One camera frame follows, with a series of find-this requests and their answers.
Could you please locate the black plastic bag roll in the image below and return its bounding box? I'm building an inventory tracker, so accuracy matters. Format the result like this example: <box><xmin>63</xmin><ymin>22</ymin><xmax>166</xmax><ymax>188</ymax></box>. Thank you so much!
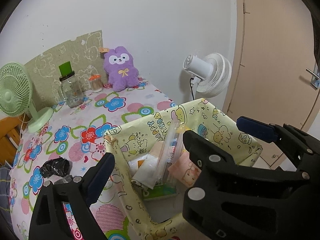
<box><xmin>40</xmin><ymin>157</ymin><xmax>71</xmax><ymax>178</ymax></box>

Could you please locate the beige door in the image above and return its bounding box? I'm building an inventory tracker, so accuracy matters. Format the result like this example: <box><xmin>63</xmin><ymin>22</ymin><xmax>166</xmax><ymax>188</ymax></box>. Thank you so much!
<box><xmin>222</xmin><ymin>0</ymin><xmax>320</xmax><ymax>170</ymax></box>

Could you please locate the floral tablecloth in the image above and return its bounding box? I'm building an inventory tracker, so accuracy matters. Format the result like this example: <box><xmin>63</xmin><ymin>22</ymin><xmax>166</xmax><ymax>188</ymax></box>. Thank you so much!
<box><xmin>8</xmin><ymin>78</ymin><xmax>175</xmax><ymax>239</ymax></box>

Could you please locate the white tissue pack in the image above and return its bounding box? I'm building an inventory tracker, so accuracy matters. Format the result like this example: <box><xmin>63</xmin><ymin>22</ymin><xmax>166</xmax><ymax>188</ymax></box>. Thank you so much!
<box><xmin>128</xmin><ymin>141</ymin><xmax>163</xmax><ymax>190</ymax></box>

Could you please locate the green tissue packet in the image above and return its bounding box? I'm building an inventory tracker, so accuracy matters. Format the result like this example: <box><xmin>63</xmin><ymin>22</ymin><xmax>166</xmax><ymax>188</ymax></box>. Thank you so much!
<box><xmin>142</xmin><ymin>184</ymin><xmax>177</xmax><ymax>201</ymax></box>

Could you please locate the yellow cartoon fabric bin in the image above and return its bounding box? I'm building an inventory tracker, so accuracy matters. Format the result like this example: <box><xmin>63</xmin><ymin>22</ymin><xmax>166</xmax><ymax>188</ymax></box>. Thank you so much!
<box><xmin>105</xmin><ymin>99</ymin><xmax>263</xmax><ymax>239</ymax></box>

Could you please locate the white standing fan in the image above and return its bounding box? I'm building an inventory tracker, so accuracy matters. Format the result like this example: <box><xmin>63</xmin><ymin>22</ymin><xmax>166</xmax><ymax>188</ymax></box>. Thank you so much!
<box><xmin>183</xmin><ymin>53</ymin><xmax>232</xmax><ymax>100</ymax></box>

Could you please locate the clear plastic zip bag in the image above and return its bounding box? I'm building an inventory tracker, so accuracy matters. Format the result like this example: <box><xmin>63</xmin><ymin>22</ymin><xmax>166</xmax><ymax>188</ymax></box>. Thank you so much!
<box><xmin>156</xmin><ymin>121</ymin><xmax>184</xmax><ymax>188</ymax></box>

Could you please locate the glass mason jar mug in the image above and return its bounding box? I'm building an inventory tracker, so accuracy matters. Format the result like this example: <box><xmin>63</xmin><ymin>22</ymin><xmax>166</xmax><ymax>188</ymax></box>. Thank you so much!
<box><xmin>59</xmin><ymin>70</ymin><xmax>84</xmax><ymax>108</ymax></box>

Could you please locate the small jar orange lid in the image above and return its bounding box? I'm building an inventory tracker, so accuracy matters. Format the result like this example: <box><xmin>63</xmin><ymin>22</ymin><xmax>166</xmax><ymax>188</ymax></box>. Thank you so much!
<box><xmin>88</xmin><ymin>75</ymin><xmax>103</xmax><ymax>93</ymax></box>

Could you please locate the grey plaid bedding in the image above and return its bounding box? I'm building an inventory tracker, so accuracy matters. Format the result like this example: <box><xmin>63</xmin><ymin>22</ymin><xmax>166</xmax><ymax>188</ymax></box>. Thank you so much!
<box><xmin>0</xmin><ymin>165</ymin><xmax>12</xmax><ymax>229</ymax></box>

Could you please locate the wooden chair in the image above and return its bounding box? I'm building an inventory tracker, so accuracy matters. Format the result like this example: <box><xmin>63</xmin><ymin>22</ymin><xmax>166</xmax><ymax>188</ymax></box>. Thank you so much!
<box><xmin>0</xmin><ymin>117</ymin><xmax>26</xmax><ymax>165</ymax></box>

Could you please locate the purple plush bunny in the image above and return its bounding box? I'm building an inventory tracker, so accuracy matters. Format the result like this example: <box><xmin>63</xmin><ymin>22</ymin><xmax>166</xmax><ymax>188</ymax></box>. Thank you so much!
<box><xmin>103</xmin><ymin>46</ymin><xmax>139</xmax><ymax>92</ymax></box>

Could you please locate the green cup on jar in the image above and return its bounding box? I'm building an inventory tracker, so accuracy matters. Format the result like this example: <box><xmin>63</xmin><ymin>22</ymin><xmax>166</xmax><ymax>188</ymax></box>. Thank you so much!
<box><xmin>59</xmin><ymin>61</ymin><xmax>73</xmax><ymax>77</ymax></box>

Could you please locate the green desk fan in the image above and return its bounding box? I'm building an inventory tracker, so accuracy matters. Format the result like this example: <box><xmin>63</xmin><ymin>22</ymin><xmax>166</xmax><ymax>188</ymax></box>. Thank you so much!
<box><xmin>1</xmin><ymin>62</ymin><xmax>53</xmax><ymax>133</ymax></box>

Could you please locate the metal door handle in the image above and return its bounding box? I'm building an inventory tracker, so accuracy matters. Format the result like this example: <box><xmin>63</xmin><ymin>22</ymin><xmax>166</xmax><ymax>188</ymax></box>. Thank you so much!
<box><xmin>306</xmin><ymin>63</ymin><xmax>320</xmax><ymax>89</ymax></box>

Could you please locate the green cartoon wall mat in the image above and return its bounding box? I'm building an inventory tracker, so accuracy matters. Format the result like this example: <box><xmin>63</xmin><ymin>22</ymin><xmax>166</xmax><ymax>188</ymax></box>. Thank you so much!
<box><xmin>24</xmin><ymin>30</ymin><xmax>107</xmax><ymax>110</ymax></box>

